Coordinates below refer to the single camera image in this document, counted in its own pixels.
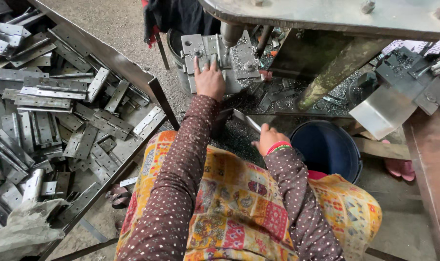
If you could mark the pink sandal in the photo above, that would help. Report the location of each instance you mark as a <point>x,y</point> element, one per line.
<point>399,168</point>

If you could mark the brown sandal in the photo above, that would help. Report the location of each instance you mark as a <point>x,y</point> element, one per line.
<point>118,196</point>

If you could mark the heap of metal shavings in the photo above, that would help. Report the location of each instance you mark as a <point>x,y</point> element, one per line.
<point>288,96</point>

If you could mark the dark steel jig block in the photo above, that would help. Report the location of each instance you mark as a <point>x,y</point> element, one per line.
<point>412,70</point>

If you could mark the steel tray table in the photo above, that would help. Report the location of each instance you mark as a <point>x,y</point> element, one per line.
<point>140,72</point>

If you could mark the greenish machine column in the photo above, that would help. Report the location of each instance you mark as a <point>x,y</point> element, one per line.
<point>336,72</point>

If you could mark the bent steel chute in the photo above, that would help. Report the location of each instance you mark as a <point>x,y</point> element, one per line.
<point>383,110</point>

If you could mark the steel machine lever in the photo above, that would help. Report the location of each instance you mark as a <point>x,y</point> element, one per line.
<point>246,119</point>

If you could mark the steel bolt head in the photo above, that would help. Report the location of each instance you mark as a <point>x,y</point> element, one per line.
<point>367,6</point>

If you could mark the colourful patchwork lap cloth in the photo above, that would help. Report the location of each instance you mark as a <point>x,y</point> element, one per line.
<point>238,210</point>

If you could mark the red and green bangles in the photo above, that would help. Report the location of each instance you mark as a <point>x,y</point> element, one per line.
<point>278,146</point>

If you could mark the steel machine table top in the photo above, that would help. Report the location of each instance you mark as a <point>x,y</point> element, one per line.
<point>332,16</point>

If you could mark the person's right fingers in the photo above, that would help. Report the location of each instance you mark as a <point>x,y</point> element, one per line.
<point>263,135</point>

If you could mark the dark blue bucket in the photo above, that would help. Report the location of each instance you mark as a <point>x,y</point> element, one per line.
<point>327,150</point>

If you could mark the wooden plank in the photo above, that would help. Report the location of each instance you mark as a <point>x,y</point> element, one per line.
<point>381,148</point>

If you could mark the steel hinge workpiece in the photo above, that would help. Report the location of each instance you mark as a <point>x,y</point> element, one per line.
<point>191,54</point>

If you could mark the steel drill jig plate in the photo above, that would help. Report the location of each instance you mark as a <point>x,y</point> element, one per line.
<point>246,58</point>

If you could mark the person's left hand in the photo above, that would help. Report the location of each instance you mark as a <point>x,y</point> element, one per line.
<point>210,83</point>

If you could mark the grey cloth sack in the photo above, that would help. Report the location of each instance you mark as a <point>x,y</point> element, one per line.
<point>22,232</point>

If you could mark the person's right hand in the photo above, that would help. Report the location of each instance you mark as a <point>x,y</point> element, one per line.
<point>272,140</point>

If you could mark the drill spindle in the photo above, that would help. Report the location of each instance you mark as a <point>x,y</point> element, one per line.
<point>230,34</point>

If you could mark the grey metal bucket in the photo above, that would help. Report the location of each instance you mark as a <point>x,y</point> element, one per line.
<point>176,58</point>

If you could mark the pile of steel hinges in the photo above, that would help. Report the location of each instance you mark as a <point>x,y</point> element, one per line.
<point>49,108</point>

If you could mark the single loose steel hinge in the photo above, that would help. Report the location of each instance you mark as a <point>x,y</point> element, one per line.
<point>128,181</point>

